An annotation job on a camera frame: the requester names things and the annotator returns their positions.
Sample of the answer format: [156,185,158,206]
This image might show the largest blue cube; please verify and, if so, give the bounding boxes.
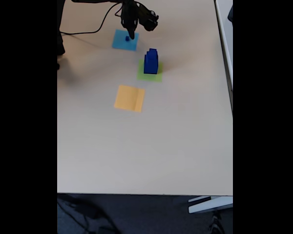
[144,55,159,74]

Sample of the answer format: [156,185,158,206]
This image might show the white table foot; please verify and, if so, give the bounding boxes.
[188,195,233,215]

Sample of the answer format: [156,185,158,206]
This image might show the orange paper square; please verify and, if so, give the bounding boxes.
[114,84,146,113]

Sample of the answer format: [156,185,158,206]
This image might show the green paper square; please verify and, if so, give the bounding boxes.
[136,59,164,83]

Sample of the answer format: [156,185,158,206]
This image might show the black camera box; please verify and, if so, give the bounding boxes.
[136,5,160,32]

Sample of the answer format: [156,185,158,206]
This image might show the blue paper square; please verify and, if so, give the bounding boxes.
[112,29,139,52]

